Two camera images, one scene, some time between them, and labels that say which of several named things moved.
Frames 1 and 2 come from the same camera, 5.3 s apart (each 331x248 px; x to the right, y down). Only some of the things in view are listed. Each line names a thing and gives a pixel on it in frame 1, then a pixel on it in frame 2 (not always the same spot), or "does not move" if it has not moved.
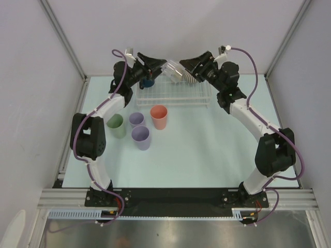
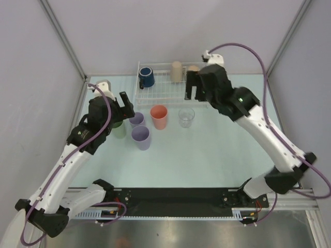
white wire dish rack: [181, 94] does not move
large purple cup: [141, 135] does not move
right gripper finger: [194, 63] to [194, 78]
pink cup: [159, 113] does not move
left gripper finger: [154, 65] to [129, 111]
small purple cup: [136, 119] does not move
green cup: [116, 123] does not move
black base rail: [170, 202] does not move
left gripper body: [138, 73] to [117, 116]
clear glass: [174, 71] to [186, 116]
